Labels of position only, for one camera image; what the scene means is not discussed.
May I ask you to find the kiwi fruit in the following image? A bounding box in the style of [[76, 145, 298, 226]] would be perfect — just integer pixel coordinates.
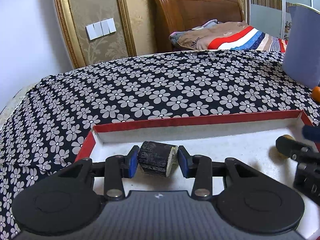
[[276, 134, 295, 159]]

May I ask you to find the dark sugarcane piece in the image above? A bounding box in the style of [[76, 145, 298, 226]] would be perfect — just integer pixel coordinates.
[[137, 141, 178, 177]]

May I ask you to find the small mandarin orange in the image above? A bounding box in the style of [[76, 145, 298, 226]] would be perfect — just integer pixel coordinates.
[[311, 86, 320, 103]]

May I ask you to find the red shallow cardboard box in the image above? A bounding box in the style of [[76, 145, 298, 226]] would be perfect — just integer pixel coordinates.
[[75, 109, 320, 239]]

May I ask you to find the blue electric kettle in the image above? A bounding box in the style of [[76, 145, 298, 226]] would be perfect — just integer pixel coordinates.
[[282, 3, 320, 89]]

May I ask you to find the floral black white tablecloth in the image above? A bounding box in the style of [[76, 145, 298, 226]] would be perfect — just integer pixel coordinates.
[[1, 50, 319, 239]]

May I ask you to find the striped folded blanket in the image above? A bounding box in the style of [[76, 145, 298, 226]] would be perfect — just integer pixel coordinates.
[[169, 19, 287, 53]]

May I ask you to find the wardrobe with floral doors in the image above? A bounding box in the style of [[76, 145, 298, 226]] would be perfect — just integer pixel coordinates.
[[247, 0, 319, 40]]

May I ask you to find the wooden bed headboard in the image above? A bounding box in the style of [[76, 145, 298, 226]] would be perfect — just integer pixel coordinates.
[[150, 0, 245, 53]]

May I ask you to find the white wall switch panel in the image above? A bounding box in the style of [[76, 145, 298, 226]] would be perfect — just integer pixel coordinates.
[[86, 18, 117, 41]]

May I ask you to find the golden wall frame moulding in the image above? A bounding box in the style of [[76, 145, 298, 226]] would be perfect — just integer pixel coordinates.
[[54, 0, 137, 68]]

